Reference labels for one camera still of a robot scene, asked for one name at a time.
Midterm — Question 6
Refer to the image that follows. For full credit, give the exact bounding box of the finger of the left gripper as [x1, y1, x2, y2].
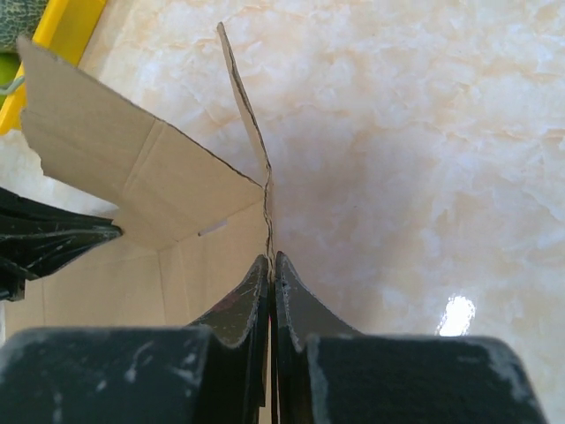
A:
[1, 188, 122, 301]

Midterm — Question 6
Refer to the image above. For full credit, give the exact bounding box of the brown cardboard box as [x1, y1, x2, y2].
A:
[4, 21, 275, 337]

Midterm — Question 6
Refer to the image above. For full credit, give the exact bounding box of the green lime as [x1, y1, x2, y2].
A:
[1, 53, 24, 104]

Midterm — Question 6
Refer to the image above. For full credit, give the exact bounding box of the green melon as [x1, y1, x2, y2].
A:
[1, 0, 48, 53]

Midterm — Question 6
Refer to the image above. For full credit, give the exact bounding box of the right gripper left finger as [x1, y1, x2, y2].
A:
[1, 256, 268, 423]

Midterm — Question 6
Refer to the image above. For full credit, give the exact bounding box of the yellow plastic tray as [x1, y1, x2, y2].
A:
[1, 1, 107, 134]

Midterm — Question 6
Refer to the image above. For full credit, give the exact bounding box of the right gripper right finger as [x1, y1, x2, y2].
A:
[273, 254, 543, 423]

